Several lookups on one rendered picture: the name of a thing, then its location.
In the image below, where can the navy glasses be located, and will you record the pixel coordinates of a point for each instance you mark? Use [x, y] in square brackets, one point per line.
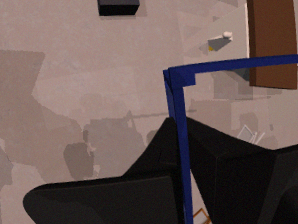
[176, 79]

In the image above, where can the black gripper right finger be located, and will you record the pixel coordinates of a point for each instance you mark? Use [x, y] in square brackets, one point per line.
[241, 183]

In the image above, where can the black rectangular block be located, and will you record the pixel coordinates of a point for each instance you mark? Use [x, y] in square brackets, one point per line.
[117, 7]

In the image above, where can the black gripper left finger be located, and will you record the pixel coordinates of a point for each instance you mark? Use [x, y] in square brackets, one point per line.
[150, 192]

